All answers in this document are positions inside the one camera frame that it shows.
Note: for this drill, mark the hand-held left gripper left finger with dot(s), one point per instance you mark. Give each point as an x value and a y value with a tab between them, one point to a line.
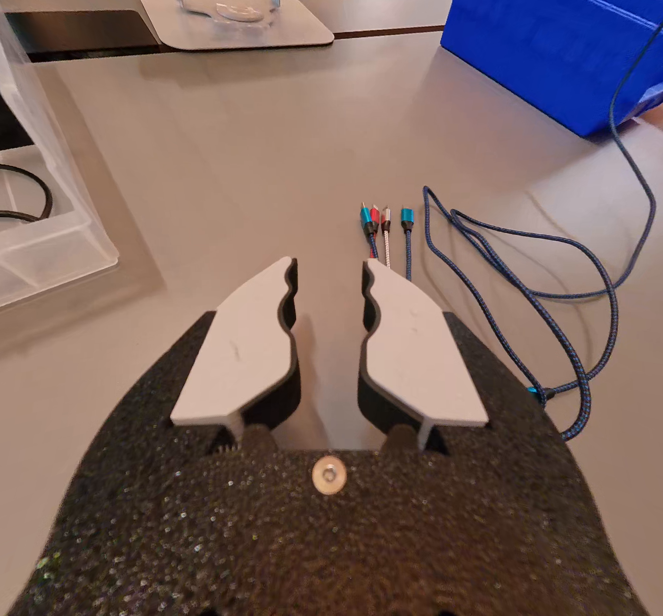
243	357

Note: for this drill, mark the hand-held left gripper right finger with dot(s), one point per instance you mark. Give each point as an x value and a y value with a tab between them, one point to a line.
414	357

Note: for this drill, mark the clear plastic box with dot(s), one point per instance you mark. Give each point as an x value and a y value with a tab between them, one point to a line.
77	243

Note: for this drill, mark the blue plastic bin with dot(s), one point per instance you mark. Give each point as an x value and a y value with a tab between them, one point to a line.
544	46

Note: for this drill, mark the grey desk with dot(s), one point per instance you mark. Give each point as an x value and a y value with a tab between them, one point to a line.
259	160

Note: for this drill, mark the wooden document stand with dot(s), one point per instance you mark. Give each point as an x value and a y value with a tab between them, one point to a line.
290	31

